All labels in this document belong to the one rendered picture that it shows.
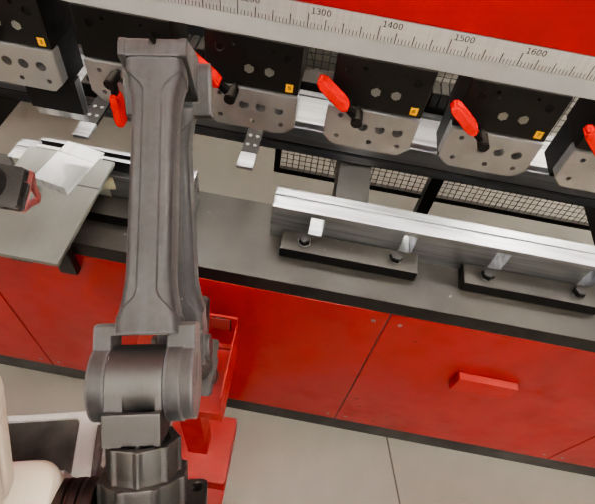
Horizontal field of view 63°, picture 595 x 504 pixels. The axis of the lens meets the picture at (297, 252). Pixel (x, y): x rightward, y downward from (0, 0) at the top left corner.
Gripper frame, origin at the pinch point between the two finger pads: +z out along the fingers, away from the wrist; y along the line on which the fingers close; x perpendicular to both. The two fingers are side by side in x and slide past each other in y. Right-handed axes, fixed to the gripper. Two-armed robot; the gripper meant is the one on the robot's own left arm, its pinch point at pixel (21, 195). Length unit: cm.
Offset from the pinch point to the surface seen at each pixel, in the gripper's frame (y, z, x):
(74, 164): -0.5, 14.0, -9.8
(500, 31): -70, -20, -30
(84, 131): 1.3, 18.6, -18.1
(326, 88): -48, -13, -22
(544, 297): -101, 22, 0
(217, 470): -34, 73, 65
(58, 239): -5.4, 4.9, 6.1
